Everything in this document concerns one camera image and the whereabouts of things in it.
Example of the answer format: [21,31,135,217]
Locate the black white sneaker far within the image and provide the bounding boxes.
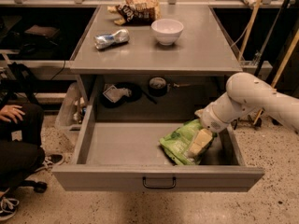
[42,153,64,169]

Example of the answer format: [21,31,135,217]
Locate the green rice chip bag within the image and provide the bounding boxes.
[159,119,217,165]

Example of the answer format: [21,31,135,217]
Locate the brown chip bag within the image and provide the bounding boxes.
[107,0,161,25]

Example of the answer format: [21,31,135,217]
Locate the clear plastic bin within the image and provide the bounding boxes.
[55,82,84,131]

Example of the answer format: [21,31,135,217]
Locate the seated person in black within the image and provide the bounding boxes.
[0,103,45,192]

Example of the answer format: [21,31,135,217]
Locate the white bowl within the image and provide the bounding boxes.
[151,19,184,46]

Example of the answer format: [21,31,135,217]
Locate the grey open drawer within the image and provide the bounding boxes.
[51,75,265,193]

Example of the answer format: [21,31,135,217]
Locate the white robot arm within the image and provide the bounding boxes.
[194,72,299,133]

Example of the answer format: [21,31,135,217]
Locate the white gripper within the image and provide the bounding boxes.
[188,102,231,157]

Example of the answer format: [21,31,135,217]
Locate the wooden stick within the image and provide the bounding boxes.
[238,0,262,62]

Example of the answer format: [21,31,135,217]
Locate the black white sneaker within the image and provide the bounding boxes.
[42,153,64,169]
[0,197,20,221]

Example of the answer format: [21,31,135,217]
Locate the crushed silver can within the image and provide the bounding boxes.
[94,29,130,49]

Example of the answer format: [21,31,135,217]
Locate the person's hand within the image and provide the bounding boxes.
[0,105,25,123]

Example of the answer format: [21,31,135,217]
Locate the black white sneaker near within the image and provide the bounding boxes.
[0,197,20,221]

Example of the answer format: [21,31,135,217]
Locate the black tape roll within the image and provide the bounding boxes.
[148,77,168,97]

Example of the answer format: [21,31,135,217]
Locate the chair caster wheel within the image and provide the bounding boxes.
[34,181,48,193]

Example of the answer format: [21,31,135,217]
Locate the black drawer handle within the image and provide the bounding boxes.
[142,176,177,189]

